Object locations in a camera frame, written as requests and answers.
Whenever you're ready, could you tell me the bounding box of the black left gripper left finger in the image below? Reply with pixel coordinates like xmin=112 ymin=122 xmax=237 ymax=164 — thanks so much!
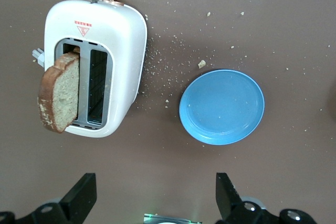
xmin=0 ymin=173 xmax=97 ymax=224

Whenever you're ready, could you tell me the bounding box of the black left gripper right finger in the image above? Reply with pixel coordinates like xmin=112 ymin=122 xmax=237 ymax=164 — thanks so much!
xmin=215 ymin=172 xmax=318 ymax=224

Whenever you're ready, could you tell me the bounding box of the brown bread slice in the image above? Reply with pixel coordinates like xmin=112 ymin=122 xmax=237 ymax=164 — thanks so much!
xmin=37 ymin=50 xmax=80 ymax=134

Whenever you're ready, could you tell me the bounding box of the blue plate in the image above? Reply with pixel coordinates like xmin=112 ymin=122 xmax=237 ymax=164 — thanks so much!
xmin=178 ymin=69 xmax=265 ymax=146

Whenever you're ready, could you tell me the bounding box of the white toaster power plug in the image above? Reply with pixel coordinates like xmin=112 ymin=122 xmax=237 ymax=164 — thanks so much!
xmin=31 ymin=48 xmax=46 ymax=69

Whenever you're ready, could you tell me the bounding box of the white two-slot toaster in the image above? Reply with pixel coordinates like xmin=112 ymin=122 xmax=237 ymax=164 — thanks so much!
xmin=43 ymin=0 xmax=148 ymax=138

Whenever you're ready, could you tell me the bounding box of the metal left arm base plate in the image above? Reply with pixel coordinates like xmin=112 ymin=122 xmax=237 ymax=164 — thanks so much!
xmin=143 ymin=212 xmax=203 ymax=224

